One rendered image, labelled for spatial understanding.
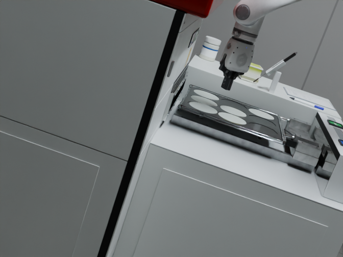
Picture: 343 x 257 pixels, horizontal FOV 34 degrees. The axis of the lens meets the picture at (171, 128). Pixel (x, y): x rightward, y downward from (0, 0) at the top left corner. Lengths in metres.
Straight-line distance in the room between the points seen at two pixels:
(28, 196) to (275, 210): 0.70
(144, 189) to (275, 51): 2.19
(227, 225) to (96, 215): 0.41
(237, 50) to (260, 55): 1.87
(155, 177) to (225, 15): 2.22
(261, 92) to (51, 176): 0.99
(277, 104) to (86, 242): 1.00
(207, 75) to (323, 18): 1.62
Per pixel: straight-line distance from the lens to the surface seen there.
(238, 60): 1.86
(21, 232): 1.60
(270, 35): 3.69
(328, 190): 1.72
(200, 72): 2.17
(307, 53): 3.68
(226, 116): 1.88
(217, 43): 2.43
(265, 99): 2.19
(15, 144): 1.51
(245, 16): 1.76
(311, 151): 1.87
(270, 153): 1.89
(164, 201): 1.67
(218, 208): 1.66
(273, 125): 2.00
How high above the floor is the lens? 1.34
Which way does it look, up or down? 17 degrees down
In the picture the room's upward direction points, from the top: 19 degrees clockwise
